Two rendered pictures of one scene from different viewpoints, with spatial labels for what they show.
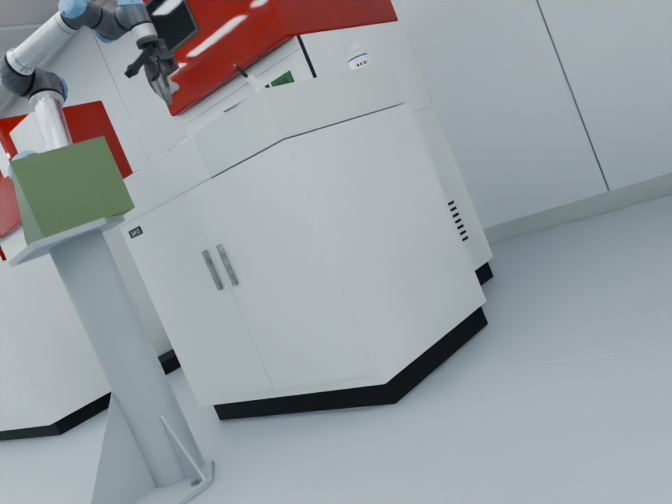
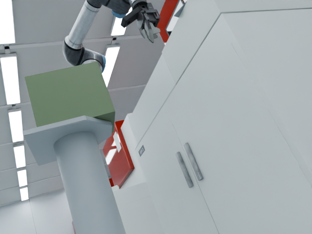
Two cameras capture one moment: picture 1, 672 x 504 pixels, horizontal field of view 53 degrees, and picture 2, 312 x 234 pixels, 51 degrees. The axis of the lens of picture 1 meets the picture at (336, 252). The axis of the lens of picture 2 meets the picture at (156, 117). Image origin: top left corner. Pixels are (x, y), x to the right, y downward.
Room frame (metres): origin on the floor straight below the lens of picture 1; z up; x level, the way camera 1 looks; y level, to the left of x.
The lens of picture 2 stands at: (1.07, 0.03, 0.31)
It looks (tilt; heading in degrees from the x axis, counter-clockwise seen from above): 22 degrees up; 19
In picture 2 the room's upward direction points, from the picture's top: 22 degrees counter-clockwise
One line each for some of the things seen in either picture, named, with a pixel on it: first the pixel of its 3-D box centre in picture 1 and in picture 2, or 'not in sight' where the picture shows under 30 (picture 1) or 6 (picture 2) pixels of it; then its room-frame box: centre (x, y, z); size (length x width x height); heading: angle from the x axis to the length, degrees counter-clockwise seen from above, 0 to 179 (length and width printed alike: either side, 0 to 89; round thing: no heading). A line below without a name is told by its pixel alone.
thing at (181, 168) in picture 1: (167, 179); (157, 104); (2.34, 0.43, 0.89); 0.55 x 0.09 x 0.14; 46
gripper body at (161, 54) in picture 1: (156, 58); (145, 15); (2.24, 0.29, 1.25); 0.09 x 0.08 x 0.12; 136
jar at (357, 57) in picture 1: (358, 59); not in sight; (2.33, -0.32, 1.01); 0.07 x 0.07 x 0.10
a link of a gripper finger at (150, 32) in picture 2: (171, 88); (153, 31); (2.22, 0.28, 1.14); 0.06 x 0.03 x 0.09; 136
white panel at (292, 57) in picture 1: (252, 124); not in sight; (2.85, 0.12, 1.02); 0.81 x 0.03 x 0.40; 46
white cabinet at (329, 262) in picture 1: (300, 274); (270, 179); (2.43, 0.15, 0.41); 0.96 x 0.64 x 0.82; 46
